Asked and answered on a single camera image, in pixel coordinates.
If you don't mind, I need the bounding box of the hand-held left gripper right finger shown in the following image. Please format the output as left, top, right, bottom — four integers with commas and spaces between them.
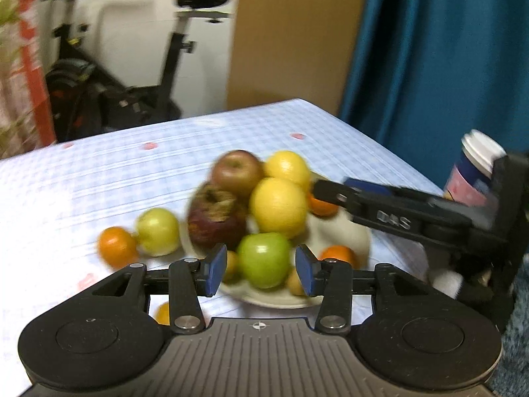
295, 244, 439, 335

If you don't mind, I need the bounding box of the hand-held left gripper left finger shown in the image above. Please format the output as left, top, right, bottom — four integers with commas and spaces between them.
89, 243, 229, 335

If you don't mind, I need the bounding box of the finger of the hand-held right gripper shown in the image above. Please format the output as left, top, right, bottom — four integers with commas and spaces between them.
311, 179, 363, 221
342, 177, 394, 198

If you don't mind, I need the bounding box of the small yellow fruit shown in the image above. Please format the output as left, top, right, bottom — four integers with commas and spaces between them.
223, 250, 240, 284
287, 268, 306, 296

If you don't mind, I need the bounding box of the cream round plate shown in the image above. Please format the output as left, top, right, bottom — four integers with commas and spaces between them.
180, 178, 373, 309

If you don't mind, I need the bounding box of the bright green apple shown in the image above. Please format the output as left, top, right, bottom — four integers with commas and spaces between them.
237, 232, 292, 289

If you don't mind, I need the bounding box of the dark red pomegranate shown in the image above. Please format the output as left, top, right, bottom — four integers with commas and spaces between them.
187, 184, 249, 246

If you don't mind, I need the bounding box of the large yellow lemon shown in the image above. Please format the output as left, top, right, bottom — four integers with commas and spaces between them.
249, 177, 308, 238

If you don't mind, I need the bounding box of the red apple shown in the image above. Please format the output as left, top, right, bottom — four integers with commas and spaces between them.
212, 150, 265, 198

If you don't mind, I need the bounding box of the person's right hand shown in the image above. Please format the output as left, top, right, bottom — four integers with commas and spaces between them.
427, 265, 493, 303

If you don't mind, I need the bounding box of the pink blue printed cup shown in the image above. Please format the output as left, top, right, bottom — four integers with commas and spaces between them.
443, 129, 507, 207

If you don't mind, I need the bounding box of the yellow-green apple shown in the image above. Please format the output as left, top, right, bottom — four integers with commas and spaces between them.
136, 208, 181, 257

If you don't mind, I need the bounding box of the blue fluffy rug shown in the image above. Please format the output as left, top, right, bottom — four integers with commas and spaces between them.
490, 256, 529, 397

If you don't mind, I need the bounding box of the blue curtain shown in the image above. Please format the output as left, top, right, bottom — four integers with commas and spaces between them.
337, 0, 529, 199

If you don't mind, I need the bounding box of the blue checked tablecloth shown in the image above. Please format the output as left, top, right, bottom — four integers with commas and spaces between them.
0, 98, 445, 397

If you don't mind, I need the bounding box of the wooden board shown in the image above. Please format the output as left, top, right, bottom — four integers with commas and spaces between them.
225, 0, 370, 112

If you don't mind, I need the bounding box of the black exercise bike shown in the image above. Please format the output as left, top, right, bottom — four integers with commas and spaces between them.
39, 0, 232, 143

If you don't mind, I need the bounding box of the printed wall backdrop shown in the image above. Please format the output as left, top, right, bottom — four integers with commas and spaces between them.
0, 0, 56, 160

